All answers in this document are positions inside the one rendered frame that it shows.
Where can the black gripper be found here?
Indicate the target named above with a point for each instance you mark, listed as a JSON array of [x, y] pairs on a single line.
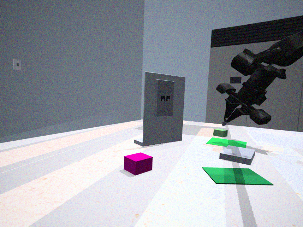
[[246, 97]]

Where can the magenta block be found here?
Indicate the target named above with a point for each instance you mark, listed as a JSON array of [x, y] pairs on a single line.
[[138, 163]]

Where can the grey panel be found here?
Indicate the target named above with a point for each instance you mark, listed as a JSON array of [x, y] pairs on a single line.
[[163, 109]]

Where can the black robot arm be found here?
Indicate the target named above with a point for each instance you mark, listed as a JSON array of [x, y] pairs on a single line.
[[283, 53]]

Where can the small green block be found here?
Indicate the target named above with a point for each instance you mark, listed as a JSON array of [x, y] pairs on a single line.
[[220, 132]]

